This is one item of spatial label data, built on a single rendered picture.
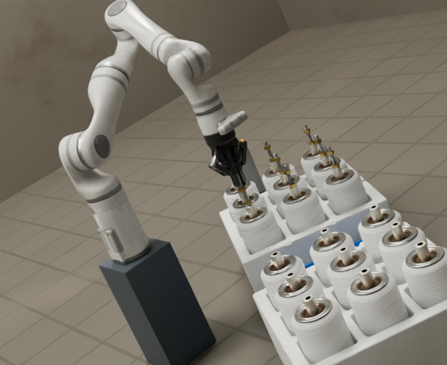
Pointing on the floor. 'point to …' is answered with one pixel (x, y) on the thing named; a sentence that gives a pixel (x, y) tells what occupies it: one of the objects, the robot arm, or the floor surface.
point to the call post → (252, 172)
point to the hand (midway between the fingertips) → (238, 179)
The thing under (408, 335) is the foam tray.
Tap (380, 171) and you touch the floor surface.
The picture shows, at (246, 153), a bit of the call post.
